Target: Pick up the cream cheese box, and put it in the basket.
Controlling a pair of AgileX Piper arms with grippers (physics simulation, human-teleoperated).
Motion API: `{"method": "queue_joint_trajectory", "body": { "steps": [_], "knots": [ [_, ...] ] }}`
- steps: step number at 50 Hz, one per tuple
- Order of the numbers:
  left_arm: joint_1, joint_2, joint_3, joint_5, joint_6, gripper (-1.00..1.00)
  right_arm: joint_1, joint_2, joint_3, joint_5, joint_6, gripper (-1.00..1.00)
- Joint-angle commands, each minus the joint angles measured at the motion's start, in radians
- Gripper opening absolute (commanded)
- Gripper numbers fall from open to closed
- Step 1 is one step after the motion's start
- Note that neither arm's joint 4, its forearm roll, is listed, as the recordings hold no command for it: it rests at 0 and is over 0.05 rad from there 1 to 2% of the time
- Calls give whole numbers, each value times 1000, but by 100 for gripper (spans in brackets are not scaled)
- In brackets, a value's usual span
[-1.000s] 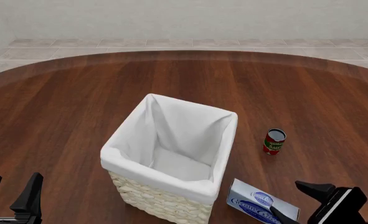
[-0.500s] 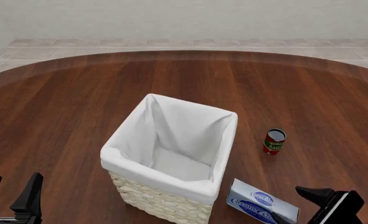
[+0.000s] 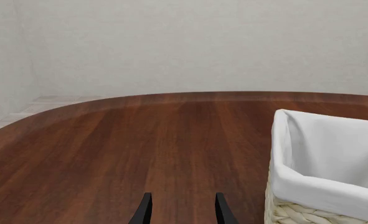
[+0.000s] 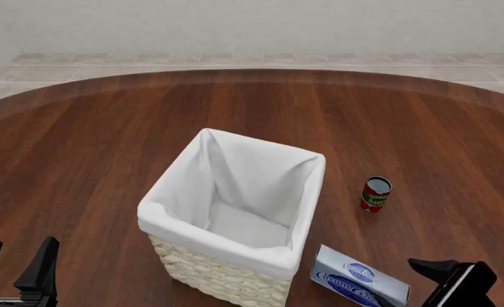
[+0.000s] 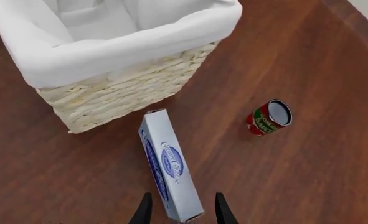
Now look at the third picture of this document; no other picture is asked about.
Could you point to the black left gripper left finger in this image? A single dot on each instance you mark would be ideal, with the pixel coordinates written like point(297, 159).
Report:
point(143, 212)

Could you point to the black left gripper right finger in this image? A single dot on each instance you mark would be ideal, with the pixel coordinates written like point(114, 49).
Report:
point(224, 212)

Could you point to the woven basket with white liner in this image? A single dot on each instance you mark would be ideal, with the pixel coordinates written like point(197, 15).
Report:
point(320, 163)

